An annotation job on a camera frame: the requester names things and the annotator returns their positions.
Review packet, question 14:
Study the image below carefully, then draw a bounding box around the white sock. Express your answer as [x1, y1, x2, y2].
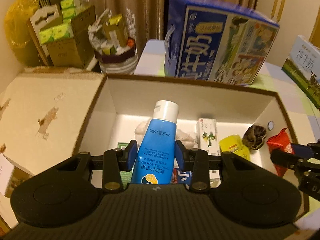
[135, 118, 198, 149]

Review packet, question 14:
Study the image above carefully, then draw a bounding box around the blue hand cream tube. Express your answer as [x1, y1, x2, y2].
[131, 100, 179, 184]

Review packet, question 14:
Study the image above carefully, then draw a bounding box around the cardboard box with green tissues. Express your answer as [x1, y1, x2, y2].
[27, 0, 95, 68]

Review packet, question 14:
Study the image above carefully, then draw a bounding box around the large blue milk carton box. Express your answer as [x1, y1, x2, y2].
[164, 0, 279, 86]

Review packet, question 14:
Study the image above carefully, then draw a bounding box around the red packet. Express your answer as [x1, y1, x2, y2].
[266, 128, 295, 178]

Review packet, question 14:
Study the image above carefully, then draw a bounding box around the blue white card case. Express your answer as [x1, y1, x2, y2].
[170, 160, 192, 185]

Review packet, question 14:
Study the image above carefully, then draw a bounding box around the brown cardboard storage box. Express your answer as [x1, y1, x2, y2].
[71, 73, 311, 221]

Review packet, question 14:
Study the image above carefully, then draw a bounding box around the light blue milk gift box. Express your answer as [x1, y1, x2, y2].
[281, 35, 320, 109]

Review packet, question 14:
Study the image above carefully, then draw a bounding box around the green medicine box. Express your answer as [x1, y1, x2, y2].
[117, 142, 132, 188]

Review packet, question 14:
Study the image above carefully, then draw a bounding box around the checkered bed sheet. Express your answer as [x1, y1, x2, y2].
[133, 39, 320, 230]

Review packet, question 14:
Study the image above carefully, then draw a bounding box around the white ointment box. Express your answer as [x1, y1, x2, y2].
[196, 117, 221, 181]

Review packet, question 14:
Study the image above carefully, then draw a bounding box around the trash bin with rubbish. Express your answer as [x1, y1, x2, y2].
[88, 8, 138, 75]

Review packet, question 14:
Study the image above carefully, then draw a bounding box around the yellow plastic bag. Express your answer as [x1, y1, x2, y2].
[3, 0, 40, 49]

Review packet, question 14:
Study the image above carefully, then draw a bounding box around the brown hair scrunchie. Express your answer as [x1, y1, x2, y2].
[242, 124, 266, 150]

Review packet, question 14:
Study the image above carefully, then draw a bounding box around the yellow snack packet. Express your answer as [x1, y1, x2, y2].
[219, 135, 250, 161]

